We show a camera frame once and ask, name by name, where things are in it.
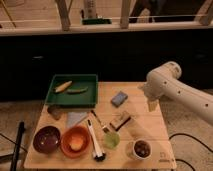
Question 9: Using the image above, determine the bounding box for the purple bowl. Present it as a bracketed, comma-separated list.
[33, 126, 61, 154]

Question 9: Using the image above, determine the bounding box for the green object on shelf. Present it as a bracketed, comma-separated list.
[82, 18, 112, 25]

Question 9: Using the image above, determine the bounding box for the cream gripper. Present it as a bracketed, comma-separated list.
[139, 83, 158, 112]

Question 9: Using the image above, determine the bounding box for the blue sponge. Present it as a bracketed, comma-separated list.
[111, 91, 128, 107]

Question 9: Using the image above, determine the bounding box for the orange bowl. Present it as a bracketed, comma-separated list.
[60, 126, 90, 158]

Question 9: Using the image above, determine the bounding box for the green plastic tray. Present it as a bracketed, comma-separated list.
[45, 74, 98, 108]

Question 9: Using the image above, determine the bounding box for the grey cloth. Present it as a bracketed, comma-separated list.
[66, 112, 88, 128]

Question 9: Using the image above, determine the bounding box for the green plastic cup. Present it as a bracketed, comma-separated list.
[104, 132, 120, 149]

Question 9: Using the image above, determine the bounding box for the black pole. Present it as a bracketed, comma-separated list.
[10, 122, 25, 171]

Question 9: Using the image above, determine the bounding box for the small metal spoon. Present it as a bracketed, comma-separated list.
[91, 110, 110, 133]

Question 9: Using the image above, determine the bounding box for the wooden block with black stripe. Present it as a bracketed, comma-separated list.
[110, 112, 131, 131]

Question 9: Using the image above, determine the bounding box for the green pea pod toy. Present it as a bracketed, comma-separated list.
[66, 87, 88, 94]

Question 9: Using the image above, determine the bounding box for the brown rock-like object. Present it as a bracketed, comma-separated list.
[47, 105, 62, 120]

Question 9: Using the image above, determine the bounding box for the black cable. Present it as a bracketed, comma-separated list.
[168, 132, 213, 171]

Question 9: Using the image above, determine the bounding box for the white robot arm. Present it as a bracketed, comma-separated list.
[142, 61, 213, 126]

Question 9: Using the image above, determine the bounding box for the yellow corn cob toy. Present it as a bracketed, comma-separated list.
[54, 81, 72, 93]

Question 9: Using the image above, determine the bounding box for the white cup with dark contents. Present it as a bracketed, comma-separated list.
[127, 139, 152, 160]

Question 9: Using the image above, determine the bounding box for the yellow ball in bowl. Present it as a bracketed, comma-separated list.
[70, 140, 83, 151]

